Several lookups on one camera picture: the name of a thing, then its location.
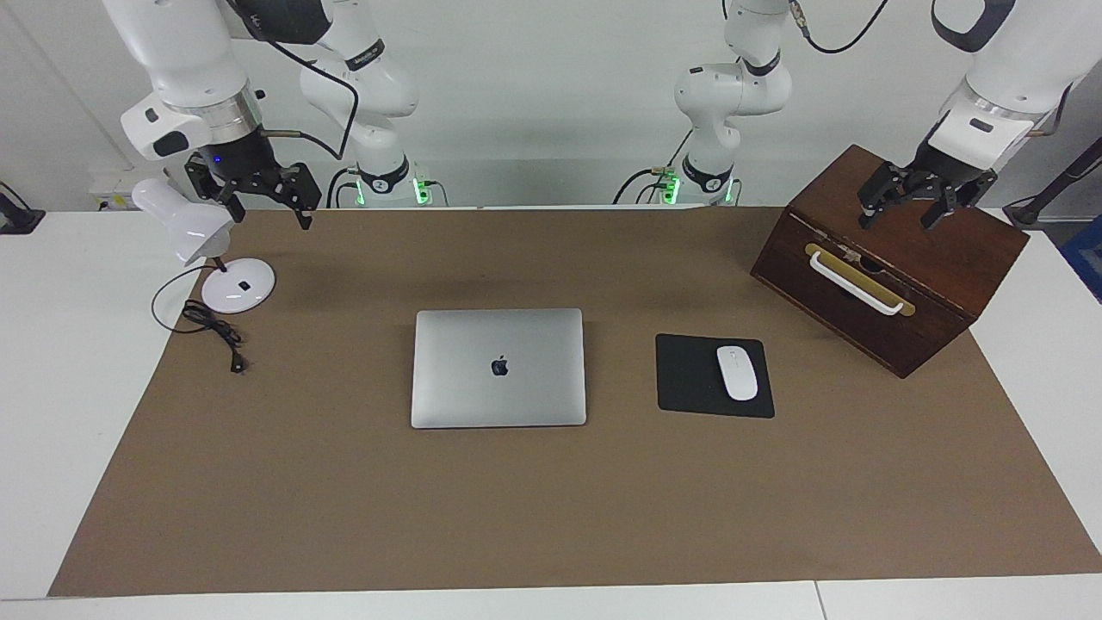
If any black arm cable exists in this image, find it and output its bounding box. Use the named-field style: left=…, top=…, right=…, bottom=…
left=228, top=0, right=361, bottom=160
left=788, top=0, right=892, bottom=54

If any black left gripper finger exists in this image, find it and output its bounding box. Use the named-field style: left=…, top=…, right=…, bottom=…
left=923, top=172, right=998, bottom=230
left=857, top=162, right=905, bottom=230

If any black tripod leg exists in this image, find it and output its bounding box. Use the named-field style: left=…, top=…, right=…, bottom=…
left=1003, top=138, right=1102, bottom=229

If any black mouse pad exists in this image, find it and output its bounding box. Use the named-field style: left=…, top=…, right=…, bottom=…
left=655, top=334, right=776, bottom=419

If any white desk lamp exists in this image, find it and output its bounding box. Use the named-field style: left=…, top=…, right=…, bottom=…
left=131, top=177, right=277, bottom=315

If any white box handle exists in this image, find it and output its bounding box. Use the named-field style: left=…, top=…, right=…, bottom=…
left=809, top=251, right=905, bottom=316

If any brass handle plate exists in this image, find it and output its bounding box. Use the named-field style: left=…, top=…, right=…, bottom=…
left=805, top=244, right=916, bottom=318

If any white computer mouse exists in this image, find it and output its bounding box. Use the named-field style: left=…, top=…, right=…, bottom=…
left=716, top=345, right=759, bottom=402

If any black right base cable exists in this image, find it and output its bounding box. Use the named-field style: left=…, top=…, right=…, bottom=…
left=325, top=166, right=362, bottom=208

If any black lamp power cable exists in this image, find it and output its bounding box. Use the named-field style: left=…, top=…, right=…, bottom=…
left=152, top=264, right=249, bottom=375

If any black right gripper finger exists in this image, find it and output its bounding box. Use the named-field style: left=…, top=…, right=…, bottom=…
left=280, top=161, right=324, bottom=230
left=185, top=159, right=246, bottom=223

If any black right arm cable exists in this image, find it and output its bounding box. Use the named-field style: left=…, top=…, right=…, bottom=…
left=228, top=0, right=361, bottom=160

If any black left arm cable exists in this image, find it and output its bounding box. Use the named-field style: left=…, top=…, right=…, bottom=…
left=788, top=0, right=892, bottom=54

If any black left base cable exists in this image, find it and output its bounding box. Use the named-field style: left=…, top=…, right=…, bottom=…
left=613, top=129, right=694, bottom=205

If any white power strip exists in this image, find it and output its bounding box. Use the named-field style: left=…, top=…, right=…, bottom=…
left=90, top=168, right=173, bottom=212

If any dark brown wooden box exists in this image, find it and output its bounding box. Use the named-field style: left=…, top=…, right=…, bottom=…
left=750, top=144, right=1031, bottom=380

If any black base cable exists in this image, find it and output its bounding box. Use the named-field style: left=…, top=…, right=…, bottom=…
left=613, top=129, right=694, bottom=205
left=325, top=166, right=362, bottom=208

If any black stand foot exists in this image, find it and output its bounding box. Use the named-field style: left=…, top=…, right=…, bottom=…
left=0, top=181, right=46, bottom=235

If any brown table mat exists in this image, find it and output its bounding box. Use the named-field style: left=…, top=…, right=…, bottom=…
left=47, top=207, right=1102, bottom=598

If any grey aluminium laptop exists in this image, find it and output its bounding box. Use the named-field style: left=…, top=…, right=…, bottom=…
left=410, top=307, right=588, bottom=430

